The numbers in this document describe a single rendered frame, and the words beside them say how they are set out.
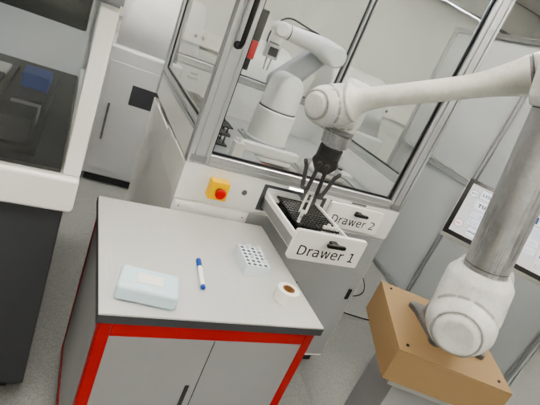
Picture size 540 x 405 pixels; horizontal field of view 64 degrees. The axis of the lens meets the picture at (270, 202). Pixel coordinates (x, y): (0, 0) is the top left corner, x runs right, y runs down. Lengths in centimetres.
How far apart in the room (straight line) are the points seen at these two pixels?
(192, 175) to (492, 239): 98
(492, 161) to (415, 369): 227
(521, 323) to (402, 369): 178
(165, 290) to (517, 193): 82
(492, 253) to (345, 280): 115
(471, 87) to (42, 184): 113
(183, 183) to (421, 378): 97
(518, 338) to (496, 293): 189
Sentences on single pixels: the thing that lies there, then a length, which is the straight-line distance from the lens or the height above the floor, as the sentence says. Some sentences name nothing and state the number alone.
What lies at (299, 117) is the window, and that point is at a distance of 162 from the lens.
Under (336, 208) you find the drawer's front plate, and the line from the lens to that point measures 183.
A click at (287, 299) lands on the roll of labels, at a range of 129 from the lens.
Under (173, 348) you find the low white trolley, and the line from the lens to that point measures 119.
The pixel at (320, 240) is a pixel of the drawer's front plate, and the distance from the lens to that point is 144.
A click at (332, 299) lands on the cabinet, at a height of 43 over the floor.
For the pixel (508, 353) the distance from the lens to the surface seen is 301.
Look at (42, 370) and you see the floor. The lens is 197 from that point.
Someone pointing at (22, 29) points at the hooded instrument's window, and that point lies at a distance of 118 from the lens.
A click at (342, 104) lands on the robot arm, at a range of 113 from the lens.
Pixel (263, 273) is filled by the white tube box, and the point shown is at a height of 78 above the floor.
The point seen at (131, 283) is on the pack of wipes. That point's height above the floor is 80.
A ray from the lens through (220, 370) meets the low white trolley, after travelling 129.
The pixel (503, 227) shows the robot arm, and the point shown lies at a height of 126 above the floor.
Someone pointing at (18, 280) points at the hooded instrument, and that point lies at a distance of 154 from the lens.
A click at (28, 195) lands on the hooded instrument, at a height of 84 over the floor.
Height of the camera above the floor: 144
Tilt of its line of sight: 20 degrees down
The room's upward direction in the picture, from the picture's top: 23 degrees clockwise
